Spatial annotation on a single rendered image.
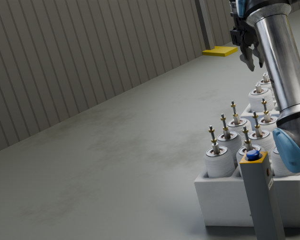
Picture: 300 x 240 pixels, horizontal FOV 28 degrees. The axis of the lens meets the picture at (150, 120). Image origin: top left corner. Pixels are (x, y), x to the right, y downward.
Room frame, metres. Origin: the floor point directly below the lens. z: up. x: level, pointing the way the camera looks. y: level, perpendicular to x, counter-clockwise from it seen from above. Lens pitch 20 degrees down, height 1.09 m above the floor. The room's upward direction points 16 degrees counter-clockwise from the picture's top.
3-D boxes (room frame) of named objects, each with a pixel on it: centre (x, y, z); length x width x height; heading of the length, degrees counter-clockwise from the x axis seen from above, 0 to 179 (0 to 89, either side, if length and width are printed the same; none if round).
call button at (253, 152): (1.61, -0.27, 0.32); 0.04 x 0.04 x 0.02
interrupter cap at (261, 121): (2.00, -0.41, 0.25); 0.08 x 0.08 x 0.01
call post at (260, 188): (1.61, -0.27, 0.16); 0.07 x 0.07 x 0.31; 59
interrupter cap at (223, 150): (1.86, -0.19, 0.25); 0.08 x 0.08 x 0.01
